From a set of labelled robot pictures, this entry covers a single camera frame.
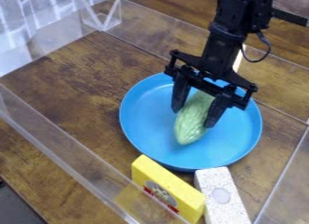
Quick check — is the black cable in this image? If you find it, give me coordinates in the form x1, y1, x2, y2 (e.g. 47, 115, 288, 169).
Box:
241, 30, 274, 63

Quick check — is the clear acrylic enclosure wall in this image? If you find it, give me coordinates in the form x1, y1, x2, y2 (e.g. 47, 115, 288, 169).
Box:
0, 1, 309, 224

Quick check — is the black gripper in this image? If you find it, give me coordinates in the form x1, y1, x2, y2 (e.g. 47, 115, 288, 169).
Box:
164, 50, 260, 129

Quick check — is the blue round tray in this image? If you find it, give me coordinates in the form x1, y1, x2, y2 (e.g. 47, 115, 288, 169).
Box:
120, 73, 264, 172

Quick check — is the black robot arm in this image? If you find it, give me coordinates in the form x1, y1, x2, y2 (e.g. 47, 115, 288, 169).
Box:
165, 0, 274, 128

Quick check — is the white curtain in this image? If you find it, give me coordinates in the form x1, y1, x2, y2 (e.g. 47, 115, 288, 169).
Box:
0, 0, 109, 77

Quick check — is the white speckled block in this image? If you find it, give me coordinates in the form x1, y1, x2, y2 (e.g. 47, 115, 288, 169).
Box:
195, 167, 252, 224

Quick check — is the green bitter gourd toy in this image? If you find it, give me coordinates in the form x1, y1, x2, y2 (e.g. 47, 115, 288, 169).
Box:
175, 90, 215, 145

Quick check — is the yellow sponge block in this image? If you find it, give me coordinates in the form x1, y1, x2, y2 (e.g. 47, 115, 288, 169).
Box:
132, 154, 205, 224

